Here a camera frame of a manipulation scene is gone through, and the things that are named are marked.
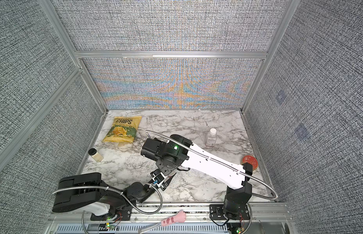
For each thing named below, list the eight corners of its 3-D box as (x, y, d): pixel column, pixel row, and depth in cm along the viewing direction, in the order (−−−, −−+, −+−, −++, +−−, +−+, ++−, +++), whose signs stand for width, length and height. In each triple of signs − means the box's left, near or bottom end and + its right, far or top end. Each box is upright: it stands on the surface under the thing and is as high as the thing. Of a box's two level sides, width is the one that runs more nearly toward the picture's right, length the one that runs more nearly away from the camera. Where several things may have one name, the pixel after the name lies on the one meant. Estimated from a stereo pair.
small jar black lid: (94, 162, 93) (86, 155, 86) (96, 155, 96) (89, 148, 88) (102, 162, 93) (95, 155, 86) (104, 155, 96) (98, 148, 88)
